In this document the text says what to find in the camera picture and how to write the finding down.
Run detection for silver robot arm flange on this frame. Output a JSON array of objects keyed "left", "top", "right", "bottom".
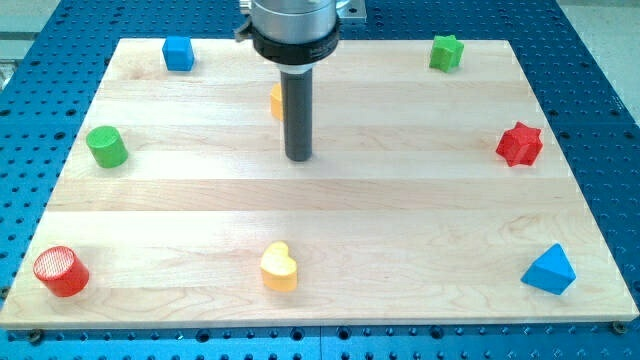
[{"left": 234, "top": 0, "right": 367, "bottom": 75}]

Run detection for green star block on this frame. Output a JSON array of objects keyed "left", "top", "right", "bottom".
[{"left": 429, "top": 35, "right": 464, "bottom": 73}]

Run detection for red star block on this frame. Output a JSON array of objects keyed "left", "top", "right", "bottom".
[{"left": 496, "top": 122, "right": 543, "bottom": 167}]

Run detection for yellow block behind rod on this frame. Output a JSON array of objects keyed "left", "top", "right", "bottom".
[{"left": 270, "top": 83, "right": 284, "bottom": 121}]

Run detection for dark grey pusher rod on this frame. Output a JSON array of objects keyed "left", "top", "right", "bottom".
[{"left": 281, "top": 69, "right": 313, "bottom": 162}]

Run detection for yellow heart block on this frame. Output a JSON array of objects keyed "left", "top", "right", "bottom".
[{"left": 260, "top": 241, "right": 298, "bottom": 292}]

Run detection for wooden board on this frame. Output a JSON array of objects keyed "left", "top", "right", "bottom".
[{"left": 1, "top": 38, "right": 638, "bottom": 329}]

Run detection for blue cube block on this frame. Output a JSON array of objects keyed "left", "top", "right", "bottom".
[{"left": 162, "top": 36, "right": 195, "bottom": 71}]

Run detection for green cylinder block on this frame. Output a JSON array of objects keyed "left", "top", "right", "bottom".
[{"left": 86, "top": 126, "right": 129, "bottom": 168}]

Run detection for blue triangle block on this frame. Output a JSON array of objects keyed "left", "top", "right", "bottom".
[{"left": 521, "top": 243, "right": 577, "bottom": 295}]

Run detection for red cylinder block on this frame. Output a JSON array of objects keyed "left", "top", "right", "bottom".
[{"left": 33, "top": 246, "right": 90, "bottom": 297}]

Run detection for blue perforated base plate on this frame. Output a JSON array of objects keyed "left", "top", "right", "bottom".
[{"left": 1, "top": 1, "right": 639, "bottom": 359}]

